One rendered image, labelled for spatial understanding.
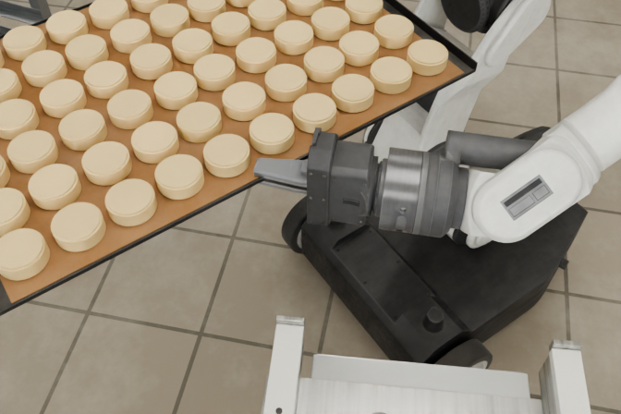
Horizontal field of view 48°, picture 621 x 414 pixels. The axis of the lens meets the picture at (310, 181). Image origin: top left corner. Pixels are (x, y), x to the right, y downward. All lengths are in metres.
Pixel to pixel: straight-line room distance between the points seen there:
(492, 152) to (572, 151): 0.08
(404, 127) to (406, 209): 0.57
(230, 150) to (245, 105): 0.07
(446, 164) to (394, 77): 0.17
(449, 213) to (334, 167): 0.12
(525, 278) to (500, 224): 1.04
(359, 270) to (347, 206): 0.91
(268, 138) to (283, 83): 0.09
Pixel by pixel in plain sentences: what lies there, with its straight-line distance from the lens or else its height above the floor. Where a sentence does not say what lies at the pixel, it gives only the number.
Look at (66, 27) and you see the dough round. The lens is 0.95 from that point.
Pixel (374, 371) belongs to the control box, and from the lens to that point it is 0.80.
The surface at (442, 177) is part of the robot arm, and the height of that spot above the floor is 1.04.
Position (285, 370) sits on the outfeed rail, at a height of 0.90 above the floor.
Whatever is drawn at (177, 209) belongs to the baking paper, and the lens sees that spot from 0.73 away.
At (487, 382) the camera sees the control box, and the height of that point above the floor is 0.84.
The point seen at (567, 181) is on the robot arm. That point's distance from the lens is 0.70.
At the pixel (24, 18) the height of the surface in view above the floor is 0.50.
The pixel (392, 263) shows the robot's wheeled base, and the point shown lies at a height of 0.19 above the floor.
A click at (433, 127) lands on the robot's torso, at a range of 1.23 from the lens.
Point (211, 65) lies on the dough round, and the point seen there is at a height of 1.02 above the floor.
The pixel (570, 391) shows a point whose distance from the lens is 0.77.
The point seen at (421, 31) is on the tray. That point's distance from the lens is 0.94.
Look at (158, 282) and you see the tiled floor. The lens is 1.88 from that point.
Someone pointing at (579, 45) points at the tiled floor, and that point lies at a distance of 2.67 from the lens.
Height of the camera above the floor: 1.56
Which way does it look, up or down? 50 degrees down
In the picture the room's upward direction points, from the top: straight up
